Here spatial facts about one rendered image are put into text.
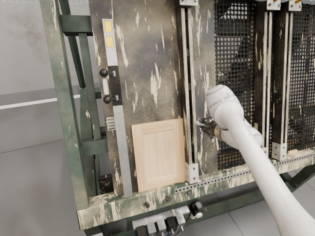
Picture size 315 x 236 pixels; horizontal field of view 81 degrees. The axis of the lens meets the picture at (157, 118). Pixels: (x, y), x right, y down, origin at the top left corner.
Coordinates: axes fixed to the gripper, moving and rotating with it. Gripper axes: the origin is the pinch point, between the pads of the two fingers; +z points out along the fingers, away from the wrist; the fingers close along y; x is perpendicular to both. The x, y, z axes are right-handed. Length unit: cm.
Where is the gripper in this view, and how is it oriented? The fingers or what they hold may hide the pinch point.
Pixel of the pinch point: (199, 122)
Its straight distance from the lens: 109.5
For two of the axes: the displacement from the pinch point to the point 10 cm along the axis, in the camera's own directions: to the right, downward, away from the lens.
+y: -0.8, -9.8, -1.8
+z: -2.9, -1.5, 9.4
